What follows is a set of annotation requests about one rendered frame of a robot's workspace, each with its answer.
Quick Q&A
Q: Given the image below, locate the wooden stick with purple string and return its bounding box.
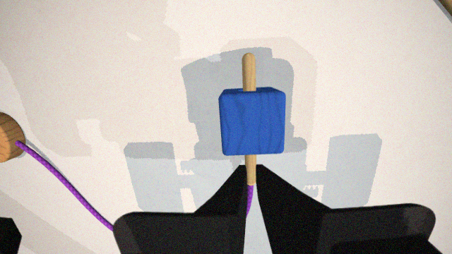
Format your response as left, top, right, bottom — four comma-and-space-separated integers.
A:
15, 53, 256, 231

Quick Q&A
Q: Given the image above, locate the round wooden button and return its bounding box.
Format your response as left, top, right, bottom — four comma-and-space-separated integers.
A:
0, 112, 25, 163

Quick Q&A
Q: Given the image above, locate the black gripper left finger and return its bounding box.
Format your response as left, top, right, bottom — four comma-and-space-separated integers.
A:
112, 165, 248, 254

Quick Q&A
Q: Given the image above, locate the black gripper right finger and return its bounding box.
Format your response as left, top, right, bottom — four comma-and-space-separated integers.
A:
256, 164, 436, 254

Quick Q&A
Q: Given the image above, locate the blue square wooden block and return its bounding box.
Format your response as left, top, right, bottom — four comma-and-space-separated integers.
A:
218, 87, 286, 156

